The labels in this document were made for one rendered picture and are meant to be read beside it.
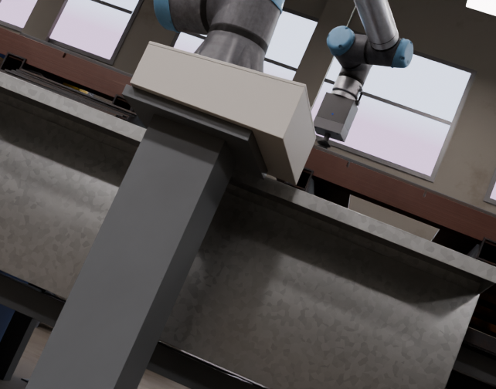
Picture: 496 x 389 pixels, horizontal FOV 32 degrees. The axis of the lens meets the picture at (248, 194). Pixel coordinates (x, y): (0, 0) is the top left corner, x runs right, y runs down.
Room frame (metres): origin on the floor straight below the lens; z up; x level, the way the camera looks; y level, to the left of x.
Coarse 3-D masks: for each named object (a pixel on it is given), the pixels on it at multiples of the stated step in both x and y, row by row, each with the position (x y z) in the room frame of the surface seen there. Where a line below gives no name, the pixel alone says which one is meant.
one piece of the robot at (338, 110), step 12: (324, 96) 2.23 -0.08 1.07; (336, 96) 2.22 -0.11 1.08; (348, 96) 2.20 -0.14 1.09; (360, 96) 2.22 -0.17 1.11; (324, 108) 2.22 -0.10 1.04; (336, 108) 2.21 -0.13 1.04; (348, 108) 2.20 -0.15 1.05; (324, 120) 2.22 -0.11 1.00; (336, 120) 2.21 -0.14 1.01; (348, 120) 2.22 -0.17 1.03; (324, 132) 2.24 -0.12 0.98; (336, 132) 2.20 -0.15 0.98
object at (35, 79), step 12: (12, 72) 1.86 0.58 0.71; (24, 72) 1.85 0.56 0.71; (36, 84) 1.85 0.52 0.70; (48, 84) 1.84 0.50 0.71; (60, 84) 1.83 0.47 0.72; (72, 96) 1.83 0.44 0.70; (84, 96) 1.83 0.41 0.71; (96, 108) 1.82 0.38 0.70; (108, 108) 1.82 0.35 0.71; (120, 108) 1.81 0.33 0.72
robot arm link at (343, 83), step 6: (342, 78) 2.21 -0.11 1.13; (348, 78) 2.20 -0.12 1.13; (336, 84) 2.22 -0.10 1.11; (342, 84) 2.21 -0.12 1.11; (348, 84) 2.20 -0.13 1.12; (354, 84) 2.21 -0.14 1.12; (360, 84) 2.21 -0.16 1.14; (342, 90) 2.21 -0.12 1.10; (348, 90) 2.20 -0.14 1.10; (354, 90) 2.21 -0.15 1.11; (360, 90) 2.22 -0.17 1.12; (354, 96) 2.22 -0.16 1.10
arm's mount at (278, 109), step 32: (160, 64) 1.42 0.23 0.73; (192, 64) 1.41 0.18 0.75; (224, 64) 1.40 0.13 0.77; (192, 96) 1.40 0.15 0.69; (224, 96) 1.39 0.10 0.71; (256, 96) 1.38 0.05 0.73; (288, 96) 1.37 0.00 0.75; (256, 128) 1.38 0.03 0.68; (288, 128) 1.37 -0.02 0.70; (288, 160) 1.48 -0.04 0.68
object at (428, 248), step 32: (0, 96) 1.99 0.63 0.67; (32, 96) 1.77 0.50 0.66; (96, 128) 1.93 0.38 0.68; (128, 128) 1.73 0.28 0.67; (256, 192) 1.86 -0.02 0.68; (288, 192) 1.67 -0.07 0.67; (320, 224) 1.85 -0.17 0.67; (352, 224) 1.65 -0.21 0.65; (384, 224) 1.64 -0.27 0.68; (416, 256) 1.80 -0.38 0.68; (448, 256) 1.61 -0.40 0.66; (480, 288) 1.77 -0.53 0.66
